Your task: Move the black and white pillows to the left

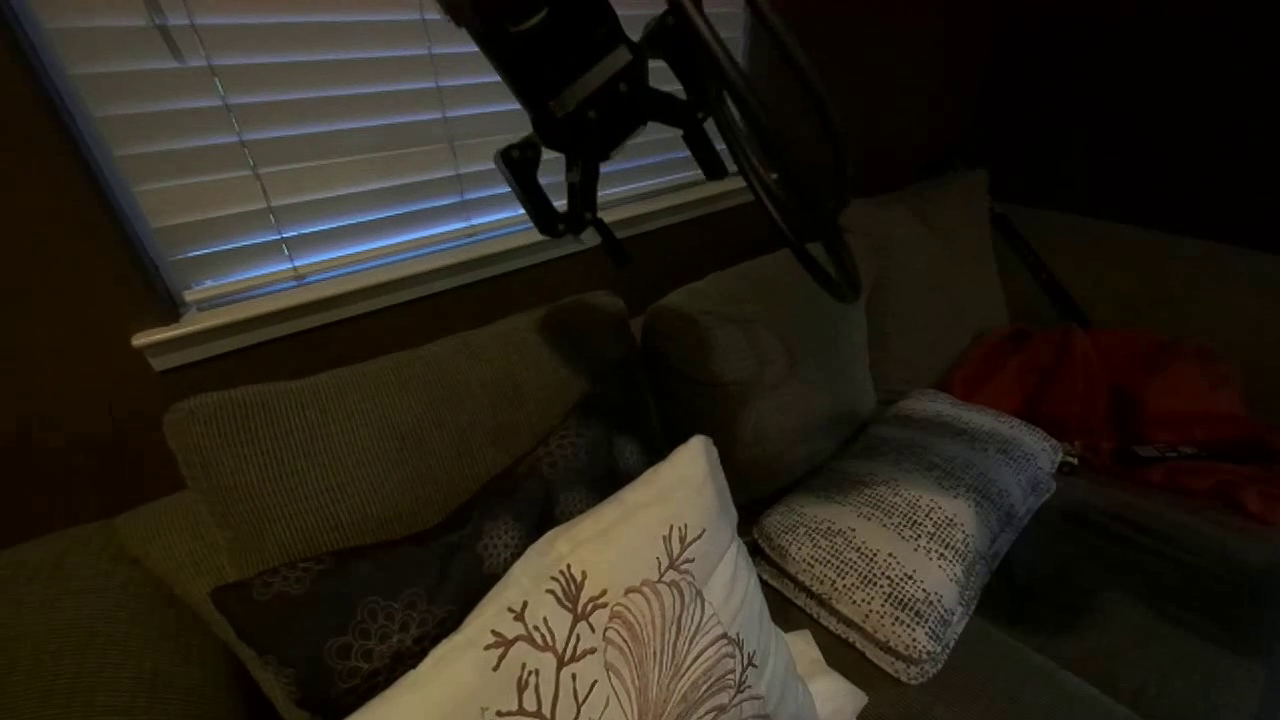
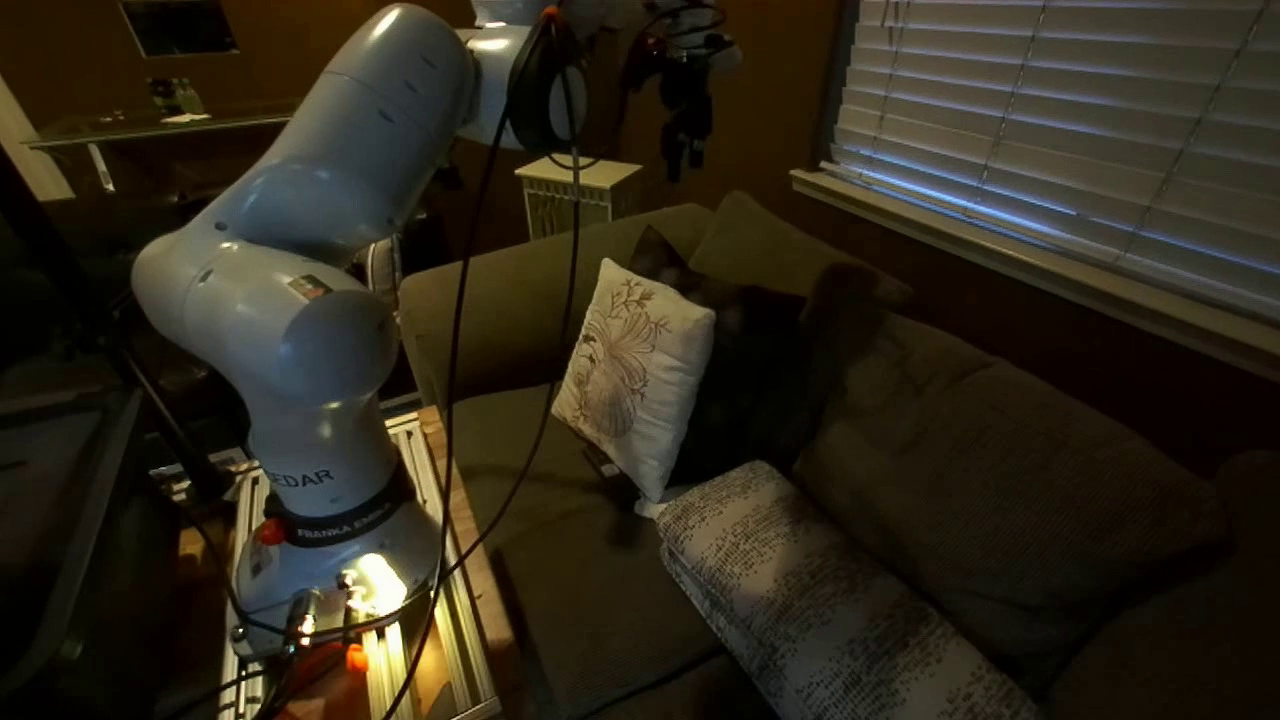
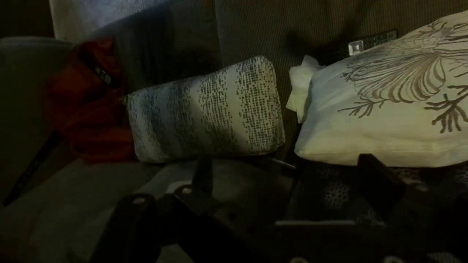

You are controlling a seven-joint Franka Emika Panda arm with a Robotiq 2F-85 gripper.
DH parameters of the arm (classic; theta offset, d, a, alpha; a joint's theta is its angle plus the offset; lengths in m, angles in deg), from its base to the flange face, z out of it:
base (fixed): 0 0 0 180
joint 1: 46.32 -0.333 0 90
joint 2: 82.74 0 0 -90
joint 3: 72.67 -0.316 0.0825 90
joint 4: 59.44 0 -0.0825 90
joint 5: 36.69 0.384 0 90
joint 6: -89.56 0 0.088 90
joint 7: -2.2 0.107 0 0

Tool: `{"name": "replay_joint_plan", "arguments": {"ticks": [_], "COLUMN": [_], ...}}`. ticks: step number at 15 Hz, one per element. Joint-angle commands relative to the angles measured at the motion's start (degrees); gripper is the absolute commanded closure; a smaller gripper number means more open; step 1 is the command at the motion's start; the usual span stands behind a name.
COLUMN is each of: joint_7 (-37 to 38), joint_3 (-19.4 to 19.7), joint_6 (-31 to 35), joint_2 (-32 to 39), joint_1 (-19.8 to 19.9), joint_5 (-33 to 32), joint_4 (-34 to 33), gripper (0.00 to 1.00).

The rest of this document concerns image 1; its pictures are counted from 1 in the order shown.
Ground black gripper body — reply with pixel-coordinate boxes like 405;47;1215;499
437;0;670;264

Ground medium olive sofa back cushion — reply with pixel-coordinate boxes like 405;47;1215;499
838;167;1017;409

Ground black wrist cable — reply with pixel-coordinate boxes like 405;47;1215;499
651;0;867;303

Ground large olive sofa back cushion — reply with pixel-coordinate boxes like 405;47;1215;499
158;286;647;590

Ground flat grey patterned pillow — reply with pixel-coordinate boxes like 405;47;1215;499
746;385;1070;686

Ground white window sill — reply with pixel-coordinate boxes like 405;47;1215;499
128;167;778;376

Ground white window blinds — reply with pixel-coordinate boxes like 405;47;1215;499
3;0;753;320

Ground red cloth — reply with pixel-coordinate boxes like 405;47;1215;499
936;320;1280;528

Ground olive brown sofa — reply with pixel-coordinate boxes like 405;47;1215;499
0;167;1280;720

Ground white shell print pillow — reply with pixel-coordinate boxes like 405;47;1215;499
347;431;823;720

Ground small olive sofa back cushion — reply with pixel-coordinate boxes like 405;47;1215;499
636;249;884;521

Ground black patterned pillow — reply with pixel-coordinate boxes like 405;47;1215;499
208;394;659;720

